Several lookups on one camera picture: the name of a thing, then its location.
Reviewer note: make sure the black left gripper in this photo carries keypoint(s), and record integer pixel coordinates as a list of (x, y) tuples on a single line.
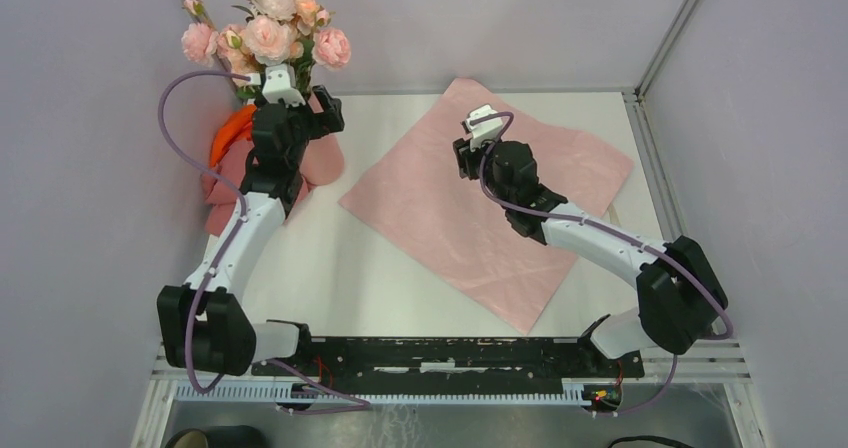
[(329, 121)]

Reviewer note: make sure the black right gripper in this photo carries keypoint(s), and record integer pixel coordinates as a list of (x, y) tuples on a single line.
[(467, 158)]

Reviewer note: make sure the pink wrapping paper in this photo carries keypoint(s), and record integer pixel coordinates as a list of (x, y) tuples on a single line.
[(459, 269)]

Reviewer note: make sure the cream printed ribbon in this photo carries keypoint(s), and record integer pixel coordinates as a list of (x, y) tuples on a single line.
[(615, 211)]

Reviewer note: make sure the light pink rose stem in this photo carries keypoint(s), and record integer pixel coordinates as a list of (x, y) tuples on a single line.
[(268, 40)]

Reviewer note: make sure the peach rose stem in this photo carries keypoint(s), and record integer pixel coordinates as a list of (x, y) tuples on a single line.
[(309, 18)]

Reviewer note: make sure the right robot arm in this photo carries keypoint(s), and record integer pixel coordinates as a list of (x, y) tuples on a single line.
[(678, 294)]

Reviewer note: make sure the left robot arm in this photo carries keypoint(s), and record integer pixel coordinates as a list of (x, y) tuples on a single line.
[(202, 322)]

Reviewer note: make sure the pink cylindrical vase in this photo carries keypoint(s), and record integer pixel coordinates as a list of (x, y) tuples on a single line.
[(323, 161)]

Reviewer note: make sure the pink cloth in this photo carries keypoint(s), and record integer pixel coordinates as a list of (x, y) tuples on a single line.
[(222, 201)]

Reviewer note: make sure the orange cloth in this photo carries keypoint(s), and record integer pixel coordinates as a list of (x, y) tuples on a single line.
[(236, 128)]

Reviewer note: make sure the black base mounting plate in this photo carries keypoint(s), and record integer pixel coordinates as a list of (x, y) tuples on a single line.
[(510, 366)]

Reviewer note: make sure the black round object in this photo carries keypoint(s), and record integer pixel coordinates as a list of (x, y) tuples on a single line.
[(218, 437)]

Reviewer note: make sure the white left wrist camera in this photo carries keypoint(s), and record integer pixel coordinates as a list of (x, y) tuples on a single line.
[(277, 85)]

